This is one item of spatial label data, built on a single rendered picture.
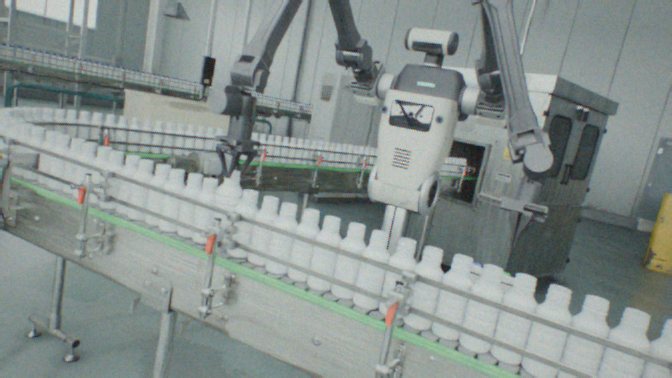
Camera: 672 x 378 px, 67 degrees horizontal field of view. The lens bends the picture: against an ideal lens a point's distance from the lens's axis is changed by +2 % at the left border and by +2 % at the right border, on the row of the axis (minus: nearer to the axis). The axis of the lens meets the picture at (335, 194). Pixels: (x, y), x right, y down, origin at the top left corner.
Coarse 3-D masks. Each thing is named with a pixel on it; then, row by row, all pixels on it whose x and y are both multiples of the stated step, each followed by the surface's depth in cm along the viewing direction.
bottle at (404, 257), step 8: (400, 240) 103; (408, 240) 105; (400, 248) 102; (408, 248) 102; (392, 256) 104; (400, 256) 102; (408, 256) 102; (392, 264) 102; (400, 264) 101; (408, 264) 101; (416, 264) 103; (384, 280) 105; (392, 280) 102; (384, 288) 104; (384, 296) 104; (384, 312) 104
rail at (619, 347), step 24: (24, 144) 156; (24, 168) 156; (96, 168) 141; (96, 192) 142; (168, 192) 129; (312, 240) 109; (288, 264) 113; (384, 264) 102; (360, 288) 105; (456, 288) 95; (528, 312) 89; (480, 336) 93; (552, 360) 88; (648, 360) 81
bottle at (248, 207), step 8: (248, 192) 119; (256, 192) 122; (248, 200) 119; (256, 200) 121; (240, 208) 119; (248, 208) 119; (256, 208) 121; (248, 216) 119; (240, 224) 119; (248, 224) 119; (240, 232) 120; (248, 232) 120; (240, 240) 120; (248, 240) 121; (232, 256) 121; (240, 256) 121
